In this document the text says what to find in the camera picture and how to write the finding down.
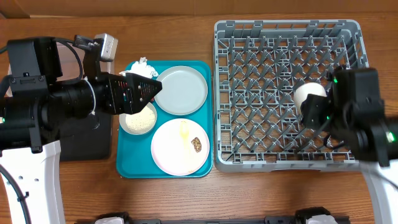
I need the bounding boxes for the bowl of rice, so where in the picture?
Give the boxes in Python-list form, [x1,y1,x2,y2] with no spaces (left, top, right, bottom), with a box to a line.
[119,103,157,135]

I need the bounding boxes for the grey dishwasher rack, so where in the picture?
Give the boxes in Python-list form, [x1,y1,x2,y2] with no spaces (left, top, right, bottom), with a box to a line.
[213,19,369,172]

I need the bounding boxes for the white paper cup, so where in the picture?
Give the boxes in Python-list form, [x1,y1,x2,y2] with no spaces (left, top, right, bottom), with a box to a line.
[294,82,326,114]

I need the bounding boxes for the clear plastic bin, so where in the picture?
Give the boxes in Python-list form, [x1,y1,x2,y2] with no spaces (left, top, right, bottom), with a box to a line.
[57,42,114,81]

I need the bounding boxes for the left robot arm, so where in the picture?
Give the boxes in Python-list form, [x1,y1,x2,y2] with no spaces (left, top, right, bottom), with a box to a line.
[1,34,162,223]

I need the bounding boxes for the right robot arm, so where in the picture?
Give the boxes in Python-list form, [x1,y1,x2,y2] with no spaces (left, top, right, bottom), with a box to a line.
[294,66,397,223]

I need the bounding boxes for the grey plate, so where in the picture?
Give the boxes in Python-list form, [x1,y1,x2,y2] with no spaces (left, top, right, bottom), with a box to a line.
[155,66,208,116]

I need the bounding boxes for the crumpled white tissue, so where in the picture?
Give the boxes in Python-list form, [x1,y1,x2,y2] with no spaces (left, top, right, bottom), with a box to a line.
[119,57,159,78]

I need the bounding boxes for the brown food scrap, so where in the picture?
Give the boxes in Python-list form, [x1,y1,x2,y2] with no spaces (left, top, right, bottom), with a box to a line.
[191,137,202,153]

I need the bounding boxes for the teal plastic tray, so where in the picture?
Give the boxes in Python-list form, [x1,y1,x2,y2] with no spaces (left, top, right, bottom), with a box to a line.
[116,60,213,179]

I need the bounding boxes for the black tray bin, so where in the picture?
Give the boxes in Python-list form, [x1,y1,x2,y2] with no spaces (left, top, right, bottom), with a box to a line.
[60,111,113,162]

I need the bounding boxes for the yellow plastic spoon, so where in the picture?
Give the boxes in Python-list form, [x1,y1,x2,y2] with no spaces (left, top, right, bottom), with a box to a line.
[180,121,189,150]

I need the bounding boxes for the pink plate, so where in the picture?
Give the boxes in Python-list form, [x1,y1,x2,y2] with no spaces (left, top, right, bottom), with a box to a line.
[150,118,210,176]

